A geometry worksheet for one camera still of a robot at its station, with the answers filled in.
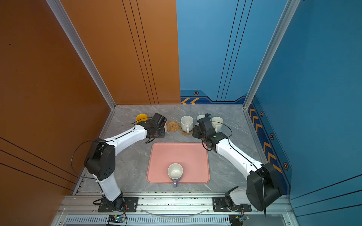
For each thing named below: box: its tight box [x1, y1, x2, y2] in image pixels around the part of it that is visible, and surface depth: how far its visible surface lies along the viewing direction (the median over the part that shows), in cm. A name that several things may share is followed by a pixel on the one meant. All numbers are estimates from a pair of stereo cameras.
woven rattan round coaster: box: [166, 120, 180, 133], surface depth 107 cm
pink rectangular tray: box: [146, 142, 211, 184], surface depth 90 cm
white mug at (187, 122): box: [180, 115, 194, 134], surface depth 101 cm
